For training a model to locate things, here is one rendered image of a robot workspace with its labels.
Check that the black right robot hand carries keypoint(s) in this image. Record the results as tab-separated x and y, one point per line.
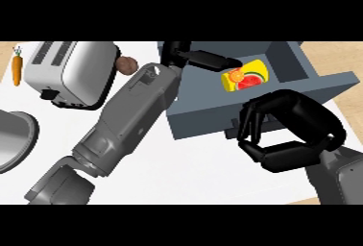
303	128

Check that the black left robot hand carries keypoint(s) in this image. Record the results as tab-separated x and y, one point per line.
204	59

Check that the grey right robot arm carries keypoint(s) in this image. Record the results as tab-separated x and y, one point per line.
343	177

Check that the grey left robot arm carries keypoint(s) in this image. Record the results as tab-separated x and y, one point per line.
128	118

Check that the yellow fruit print cup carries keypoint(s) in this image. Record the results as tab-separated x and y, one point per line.
246	77

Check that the blue-grey open drawer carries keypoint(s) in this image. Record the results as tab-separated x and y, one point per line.
222	96

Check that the brown potato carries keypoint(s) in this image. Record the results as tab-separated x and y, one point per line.
126	65

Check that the silver toaster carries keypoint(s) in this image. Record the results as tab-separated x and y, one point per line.
72	75

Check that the orange carrot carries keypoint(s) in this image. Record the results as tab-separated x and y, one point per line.
17	67

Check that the grey round pot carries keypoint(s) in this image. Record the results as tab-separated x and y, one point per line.
14	141

